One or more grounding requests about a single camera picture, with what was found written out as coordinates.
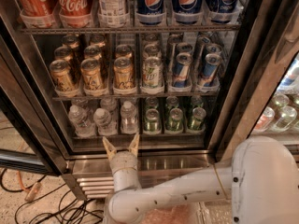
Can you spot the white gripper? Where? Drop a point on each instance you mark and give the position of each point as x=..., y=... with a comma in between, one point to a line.
x=123, y=161

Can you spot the clear water bottle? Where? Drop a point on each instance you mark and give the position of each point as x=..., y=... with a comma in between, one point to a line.
x=105, y=122
x=80, y=119
x=129, y=120

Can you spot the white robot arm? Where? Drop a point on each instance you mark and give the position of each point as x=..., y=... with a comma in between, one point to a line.
x=261, y=180

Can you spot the open fridge glass door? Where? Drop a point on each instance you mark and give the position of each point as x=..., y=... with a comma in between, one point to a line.
x=19, y=105

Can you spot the stainless steel fridge cabinet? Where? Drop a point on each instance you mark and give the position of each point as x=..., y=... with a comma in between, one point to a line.
x=161, y=157

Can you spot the right fridge glass door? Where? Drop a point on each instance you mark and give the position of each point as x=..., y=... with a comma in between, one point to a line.
x=272, y=45

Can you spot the clear bottle white label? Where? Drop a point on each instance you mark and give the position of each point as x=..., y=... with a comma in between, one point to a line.
x=113, y=13

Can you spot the blue Pepsi bottle left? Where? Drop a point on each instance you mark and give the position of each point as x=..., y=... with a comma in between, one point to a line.
x=150, y=12

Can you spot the blue pepsi bottle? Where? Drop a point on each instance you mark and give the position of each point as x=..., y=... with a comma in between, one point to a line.
x=221, y=10
x=150, y=12
x=186, y=11

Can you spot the red Coca-Cola bottle right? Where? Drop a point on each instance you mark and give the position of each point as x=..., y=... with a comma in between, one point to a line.
x=75, y=12

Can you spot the red coca-cola bottle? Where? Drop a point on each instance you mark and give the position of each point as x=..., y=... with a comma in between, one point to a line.
x=35, y=3
x=75, y=12

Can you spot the blue Pepsi bottle middle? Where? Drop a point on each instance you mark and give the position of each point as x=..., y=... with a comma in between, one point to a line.
x=186, y=11

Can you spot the red Coca-Cola bottle left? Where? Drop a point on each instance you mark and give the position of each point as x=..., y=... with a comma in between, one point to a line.
x=35, y=3

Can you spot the blue Pepsi bottle right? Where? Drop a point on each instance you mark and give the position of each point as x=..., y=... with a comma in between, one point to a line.
x=221, y=10

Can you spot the green can front left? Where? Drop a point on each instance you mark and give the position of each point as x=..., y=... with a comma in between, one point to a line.
x=152, y=123

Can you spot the green can front middle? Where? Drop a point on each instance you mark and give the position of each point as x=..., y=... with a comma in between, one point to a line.
x=174, y=121

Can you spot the gold can front right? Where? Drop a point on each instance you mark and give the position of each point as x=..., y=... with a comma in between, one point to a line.
x=124, y=76

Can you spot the gold can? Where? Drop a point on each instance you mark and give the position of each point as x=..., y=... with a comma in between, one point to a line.
x=124, y=76
x=65, y=80
x=95, y=81

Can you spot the gold can front middle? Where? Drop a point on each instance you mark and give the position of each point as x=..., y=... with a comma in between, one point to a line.
x=95, y=81

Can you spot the green can front right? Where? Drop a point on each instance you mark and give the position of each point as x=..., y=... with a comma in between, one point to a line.
x=196, y=119

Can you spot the green white 7up can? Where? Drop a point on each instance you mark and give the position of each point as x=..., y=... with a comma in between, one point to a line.
x=152, y=76

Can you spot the clear plastic bin left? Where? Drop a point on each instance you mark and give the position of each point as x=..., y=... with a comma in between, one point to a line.
x=154, y=210

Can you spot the clear plastic bin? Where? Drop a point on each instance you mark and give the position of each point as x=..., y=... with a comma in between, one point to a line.
x=216, y=212
x=154, y=210

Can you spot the blue Red Bull can left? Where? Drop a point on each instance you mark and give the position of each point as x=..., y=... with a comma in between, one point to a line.
x=178, y=79

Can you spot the blue red bull can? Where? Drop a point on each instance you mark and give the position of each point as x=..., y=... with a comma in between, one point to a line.
x=178, y=79
x=208, y=72

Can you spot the gold can front left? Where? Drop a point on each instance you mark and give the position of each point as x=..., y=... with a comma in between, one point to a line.
x=65, y=80

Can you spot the blue Red Bull can right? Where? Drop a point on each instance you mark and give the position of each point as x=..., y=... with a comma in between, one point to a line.
x=208, y=72

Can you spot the clear plastic bin right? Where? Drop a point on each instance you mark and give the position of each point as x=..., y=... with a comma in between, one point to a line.
x=216, y=212

